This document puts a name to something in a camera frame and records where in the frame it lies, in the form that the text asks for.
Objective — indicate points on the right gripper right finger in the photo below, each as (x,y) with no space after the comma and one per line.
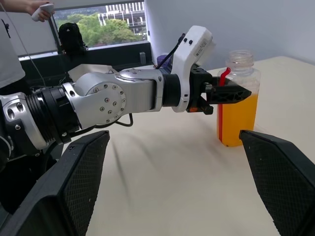
(285,184)

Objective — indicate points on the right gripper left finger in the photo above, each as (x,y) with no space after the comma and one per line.
(64,191)

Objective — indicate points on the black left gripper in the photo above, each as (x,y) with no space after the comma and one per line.
(197,83)

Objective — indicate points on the bottle of orange liquid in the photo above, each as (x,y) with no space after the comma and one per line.
(238,123)

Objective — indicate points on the white handheld controller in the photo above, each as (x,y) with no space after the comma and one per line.
(46,7)

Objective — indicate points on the person's bare hand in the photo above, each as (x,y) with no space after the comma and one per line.
(43,17)

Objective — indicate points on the purple container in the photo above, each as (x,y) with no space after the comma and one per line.
(163,61)

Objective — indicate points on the small clear bottle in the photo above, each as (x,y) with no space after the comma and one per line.
(142,57)

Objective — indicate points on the white open tray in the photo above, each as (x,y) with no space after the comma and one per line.
(83,71)

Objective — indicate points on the black window sill cabinet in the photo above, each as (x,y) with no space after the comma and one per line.
(110,55)

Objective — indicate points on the glass window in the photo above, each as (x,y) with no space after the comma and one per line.
(108,24)

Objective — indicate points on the person's white shirt torso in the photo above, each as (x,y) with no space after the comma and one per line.
(8,54)

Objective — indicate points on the person with white controller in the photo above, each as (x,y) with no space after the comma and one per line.
(23,46)

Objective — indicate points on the black backpack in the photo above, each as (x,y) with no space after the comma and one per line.
(71,37)

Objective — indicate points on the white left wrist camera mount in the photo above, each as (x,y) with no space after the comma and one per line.
(189,51)

